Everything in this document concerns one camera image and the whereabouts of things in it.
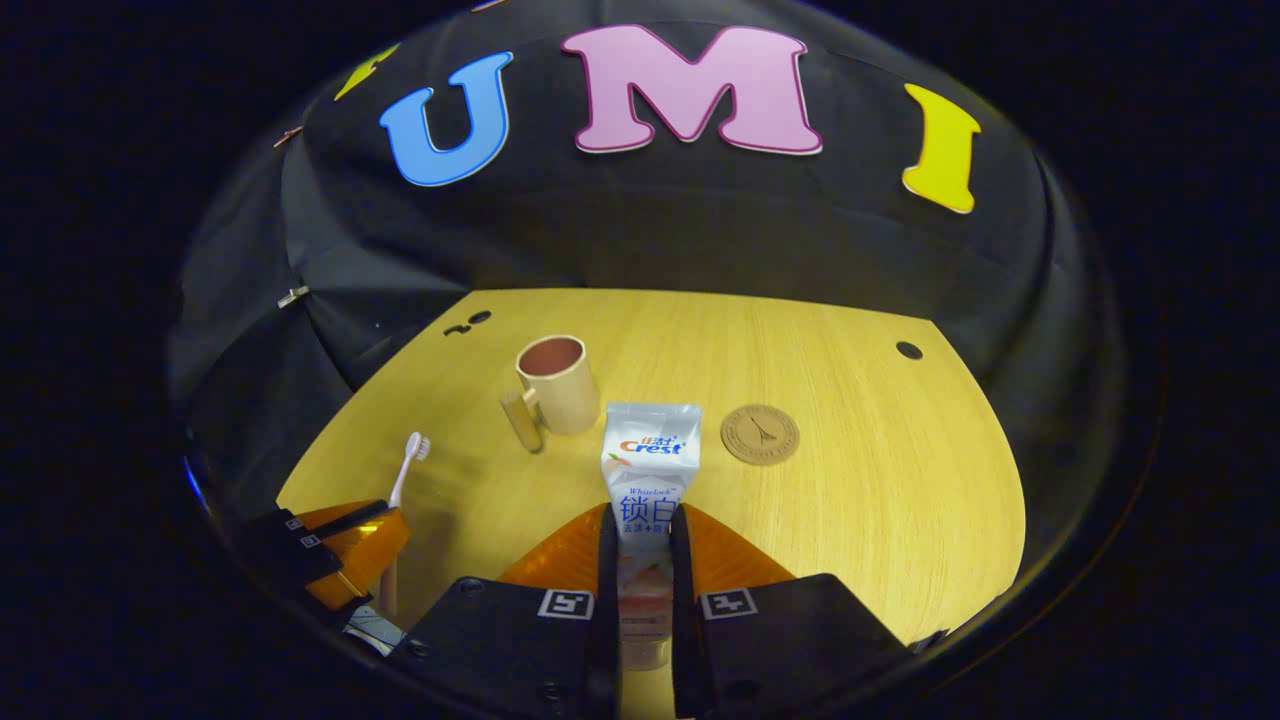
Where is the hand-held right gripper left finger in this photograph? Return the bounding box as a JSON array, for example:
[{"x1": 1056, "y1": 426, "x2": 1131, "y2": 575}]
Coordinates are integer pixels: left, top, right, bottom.
[{"x1": 390, "y1": 503, "x2": 621, "y2": 720}]

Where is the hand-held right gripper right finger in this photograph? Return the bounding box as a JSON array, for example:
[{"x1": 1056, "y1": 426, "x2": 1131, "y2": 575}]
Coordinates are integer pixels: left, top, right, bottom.
[{"x1": 670, "y1": 503, "x2": 946, "y2": 720}]

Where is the pink toothbrush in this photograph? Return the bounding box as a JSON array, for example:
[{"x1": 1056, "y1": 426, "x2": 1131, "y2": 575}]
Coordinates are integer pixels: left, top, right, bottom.
[{"x1": 378, "y1": 432, "x2": 432, "y2": 616}]

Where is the white toothpaste tube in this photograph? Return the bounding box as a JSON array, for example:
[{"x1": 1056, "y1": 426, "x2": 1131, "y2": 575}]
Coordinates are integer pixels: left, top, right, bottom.
[{"x1": 600, "y1": 402, "x2": 703, "y2": 671}]

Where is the round brown coaster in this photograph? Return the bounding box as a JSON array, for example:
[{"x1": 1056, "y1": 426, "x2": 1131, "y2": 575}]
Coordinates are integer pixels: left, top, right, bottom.
[{"x1": 720, "y1": 404, "x2": 801, "y2": 466}]

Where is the beige cup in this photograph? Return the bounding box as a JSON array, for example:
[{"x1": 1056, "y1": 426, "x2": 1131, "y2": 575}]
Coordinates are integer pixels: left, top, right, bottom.
[{"x1": 500, "y1": 335, "x2": 601, "y2": 454}]

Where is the black backdrop cloth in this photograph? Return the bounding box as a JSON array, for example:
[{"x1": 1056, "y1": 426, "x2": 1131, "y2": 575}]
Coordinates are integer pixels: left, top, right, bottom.
[{"x1": 165, "y1": 0, "x2": 1126, "y2": 621}]

